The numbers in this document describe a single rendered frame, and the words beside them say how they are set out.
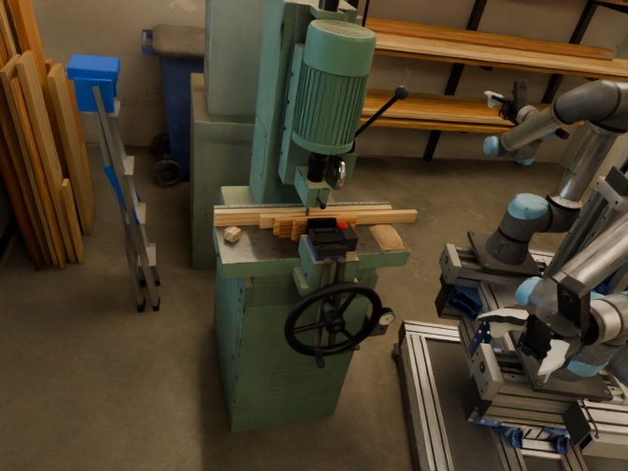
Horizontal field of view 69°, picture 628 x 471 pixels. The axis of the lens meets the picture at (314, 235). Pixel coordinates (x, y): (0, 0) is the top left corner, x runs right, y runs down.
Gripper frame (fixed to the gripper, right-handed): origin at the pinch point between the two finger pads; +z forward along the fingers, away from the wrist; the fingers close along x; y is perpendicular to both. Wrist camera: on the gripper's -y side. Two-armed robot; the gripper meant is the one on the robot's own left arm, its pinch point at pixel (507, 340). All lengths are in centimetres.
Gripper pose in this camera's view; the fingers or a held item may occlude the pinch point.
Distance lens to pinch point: 81.9
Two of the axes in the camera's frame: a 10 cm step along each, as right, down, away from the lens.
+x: -4.2, -4.8, 7.7
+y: -1.0, 8.7, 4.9
